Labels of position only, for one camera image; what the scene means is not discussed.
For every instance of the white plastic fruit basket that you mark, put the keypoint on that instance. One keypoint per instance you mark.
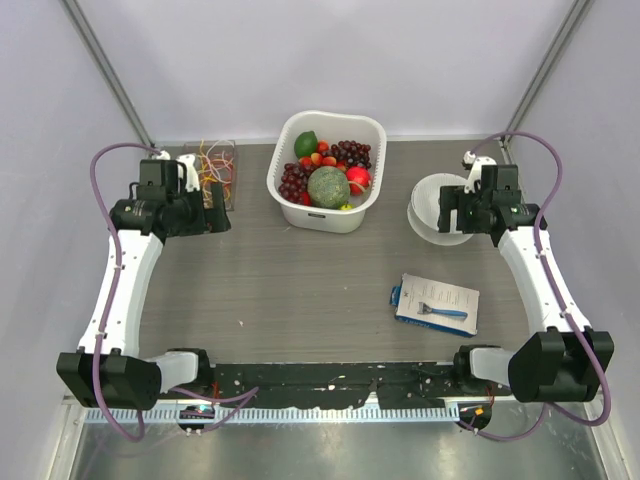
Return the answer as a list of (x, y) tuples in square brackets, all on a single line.
[(329, 126)]

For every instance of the clear plastic cable box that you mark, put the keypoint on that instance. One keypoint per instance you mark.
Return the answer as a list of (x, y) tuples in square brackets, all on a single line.
[(216, 164)]

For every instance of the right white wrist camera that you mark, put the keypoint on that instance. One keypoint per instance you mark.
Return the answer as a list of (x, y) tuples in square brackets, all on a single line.
[(474, 164)]

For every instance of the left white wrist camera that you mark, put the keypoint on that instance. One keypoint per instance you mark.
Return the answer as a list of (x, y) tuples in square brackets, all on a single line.
[(188, 172)]

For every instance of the red apple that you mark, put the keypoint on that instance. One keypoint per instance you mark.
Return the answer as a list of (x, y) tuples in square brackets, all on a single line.
[(358, 177)]

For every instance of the right aluminium frame post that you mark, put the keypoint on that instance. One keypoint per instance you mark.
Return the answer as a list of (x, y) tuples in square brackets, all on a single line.
[(569, 26)]

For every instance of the green lime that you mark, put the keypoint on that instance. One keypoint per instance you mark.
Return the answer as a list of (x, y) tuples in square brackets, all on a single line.
[(305, 144)]

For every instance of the aluminium frame post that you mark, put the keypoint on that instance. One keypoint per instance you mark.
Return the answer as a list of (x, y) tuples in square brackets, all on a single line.
[(103, 64), (569, 26)]

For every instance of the white perforated cable spool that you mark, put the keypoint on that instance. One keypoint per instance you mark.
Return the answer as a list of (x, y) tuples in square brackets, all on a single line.
[(423, 210)]

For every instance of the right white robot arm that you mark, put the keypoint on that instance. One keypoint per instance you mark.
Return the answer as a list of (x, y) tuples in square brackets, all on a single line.
[(564, 356)]

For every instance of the dark red grape bunch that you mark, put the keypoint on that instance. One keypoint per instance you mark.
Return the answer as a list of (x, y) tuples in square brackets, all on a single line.
[(350, 153)]

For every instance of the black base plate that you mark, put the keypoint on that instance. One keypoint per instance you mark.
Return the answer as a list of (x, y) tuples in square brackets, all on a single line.
[(340, 386)]

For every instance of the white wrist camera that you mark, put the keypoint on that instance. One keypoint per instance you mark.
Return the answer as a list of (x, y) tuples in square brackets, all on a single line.
[(188, 172), (474, 164)]

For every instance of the white slotted cable duct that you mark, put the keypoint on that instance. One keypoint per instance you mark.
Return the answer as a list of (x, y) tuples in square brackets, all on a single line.
[(185, 413)]

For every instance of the left aluminium frame post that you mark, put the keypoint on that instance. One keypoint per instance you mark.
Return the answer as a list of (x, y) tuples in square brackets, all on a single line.
[(103, 64)]

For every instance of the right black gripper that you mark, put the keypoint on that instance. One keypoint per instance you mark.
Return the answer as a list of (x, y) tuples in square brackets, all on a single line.
[(453, 197)]

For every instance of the blue razor package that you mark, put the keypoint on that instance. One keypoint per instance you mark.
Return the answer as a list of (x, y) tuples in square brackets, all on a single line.
[(436, 305)]

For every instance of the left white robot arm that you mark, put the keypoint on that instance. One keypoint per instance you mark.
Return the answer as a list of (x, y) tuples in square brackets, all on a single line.
[(170, 199)]

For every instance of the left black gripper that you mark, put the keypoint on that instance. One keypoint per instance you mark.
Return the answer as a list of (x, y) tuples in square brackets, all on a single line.
[(215, 219)]

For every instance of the green netted melon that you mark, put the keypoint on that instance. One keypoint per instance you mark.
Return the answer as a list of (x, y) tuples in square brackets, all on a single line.
[(328, 188)]

